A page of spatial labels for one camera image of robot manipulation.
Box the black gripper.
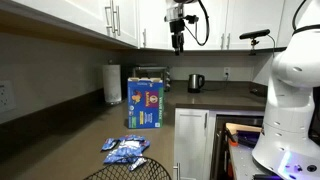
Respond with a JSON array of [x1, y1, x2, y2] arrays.
[[169, 20, 185, 56]]

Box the blue snack packet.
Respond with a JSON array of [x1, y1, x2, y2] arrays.
[[119, 134, 146, 141], [103, 152, 133, 164], [102, 138, 118, 151], [128, 157, 147, 171], [117, 140, 150, 157]]

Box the blue snack box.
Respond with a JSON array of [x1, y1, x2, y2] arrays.
[[127, 78, 164, 129]]

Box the white wall outlet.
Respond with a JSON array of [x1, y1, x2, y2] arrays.
[[0, 80, 16, 113]]

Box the far wall outlet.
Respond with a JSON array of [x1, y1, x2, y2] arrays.
[[223, 67, 230, 77]]

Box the blue snack packet front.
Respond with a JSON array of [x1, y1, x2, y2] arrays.
[[103, 152, 133, 164]]

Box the black camera on stand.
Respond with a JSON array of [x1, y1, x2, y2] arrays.
[[239, 29, 270, 55]]

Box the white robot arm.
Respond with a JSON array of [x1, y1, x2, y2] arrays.
[[252, 0, 320, 180]]

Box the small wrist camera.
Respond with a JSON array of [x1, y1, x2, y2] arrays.
[[185, 15, 199, 24]]

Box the black wire mesh basket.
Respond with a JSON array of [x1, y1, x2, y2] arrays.
[[83, 156, 172, 180]]

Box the white paper towel roll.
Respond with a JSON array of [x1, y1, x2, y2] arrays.
[[102, 64, 122, 104]]

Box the white upper cabinets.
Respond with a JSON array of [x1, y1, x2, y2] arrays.
[[13, 0, 298, 50]]

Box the silver toaster oven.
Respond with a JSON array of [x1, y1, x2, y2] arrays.
[[133, 66, 171, 92]]

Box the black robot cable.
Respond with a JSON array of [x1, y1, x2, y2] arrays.
[[183, 0, 211, 47]]

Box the stainless electric kettle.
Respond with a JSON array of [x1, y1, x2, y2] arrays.
[[188, 74, 205, 93]]

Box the white lower cabinet door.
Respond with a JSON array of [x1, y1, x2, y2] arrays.
[[174, 108, 209, 180]]

